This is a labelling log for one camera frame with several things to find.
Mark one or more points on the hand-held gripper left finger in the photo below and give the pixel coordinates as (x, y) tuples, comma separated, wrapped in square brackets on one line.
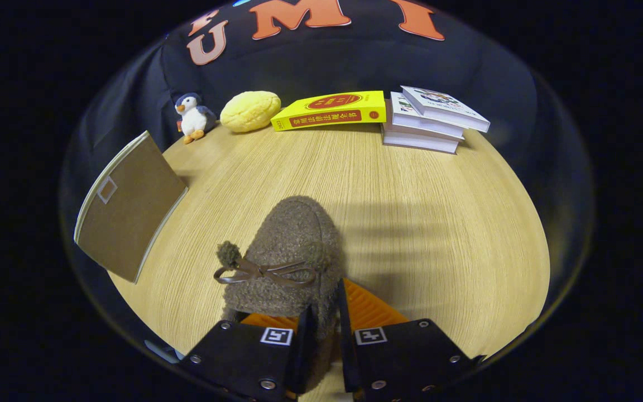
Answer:
[(306, 363)]

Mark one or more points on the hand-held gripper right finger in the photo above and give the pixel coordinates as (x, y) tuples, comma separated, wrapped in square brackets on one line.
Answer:
[(346, 352)]

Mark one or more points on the brown fuzzy shoe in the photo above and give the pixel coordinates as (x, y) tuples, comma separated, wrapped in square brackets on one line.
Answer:
[(293, 234)]

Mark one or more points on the brown fabric storage box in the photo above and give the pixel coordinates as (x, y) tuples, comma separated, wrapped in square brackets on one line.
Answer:
[(132, 212)]

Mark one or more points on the yellow book with red label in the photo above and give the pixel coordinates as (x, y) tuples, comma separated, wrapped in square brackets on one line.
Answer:
[(327, 110)]

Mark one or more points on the yellow bun plush toy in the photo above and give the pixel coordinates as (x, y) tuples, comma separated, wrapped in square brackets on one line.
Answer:
[(250, 111)]

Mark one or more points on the white book with illustrated cover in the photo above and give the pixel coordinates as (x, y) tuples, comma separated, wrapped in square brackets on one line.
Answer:
[(444, 107)]

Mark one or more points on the penguin plush toy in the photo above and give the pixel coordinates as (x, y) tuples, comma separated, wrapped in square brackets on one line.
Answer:
[(194, 118)]

